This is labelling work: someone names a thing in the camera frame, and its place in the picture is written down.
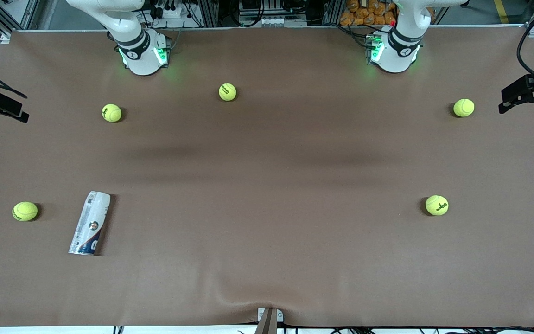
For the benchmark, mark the white power strip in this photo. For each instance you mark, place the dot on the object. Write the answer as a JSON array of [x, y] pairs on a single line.
[[174, 13]]

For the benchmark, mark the brown table mat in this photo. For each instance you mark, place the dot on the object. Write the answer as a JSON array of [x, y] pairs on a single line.
[[267, 232]]

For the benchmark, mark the orange objects box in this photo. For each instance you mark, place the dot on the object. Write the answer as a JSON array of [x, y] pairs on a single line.
[[364, 14]]

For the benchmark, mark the yellow green tennis ball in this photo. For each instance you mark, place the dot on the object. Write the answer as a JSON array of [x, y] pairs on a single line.
[[25, 211], [111, 112], [227, 92], [436, 205], [463, 107]]

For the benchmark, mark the grey electronics unit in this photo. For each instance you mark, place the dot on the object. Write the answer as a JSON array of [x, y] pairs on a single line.
[[271, 21]]

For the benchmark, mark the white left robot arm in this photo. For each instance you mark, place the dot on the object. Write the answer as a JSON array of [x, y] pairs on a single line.
[[408, 18]]

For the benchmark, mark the white blue tennis ball can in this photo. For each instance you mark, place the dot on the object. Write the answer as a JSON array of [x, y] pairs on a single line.
[[90, 222]]

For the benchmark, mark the grey metal bracket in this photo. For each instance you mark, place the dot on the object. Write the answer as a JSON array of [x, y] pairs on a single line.
[[267, 322]]

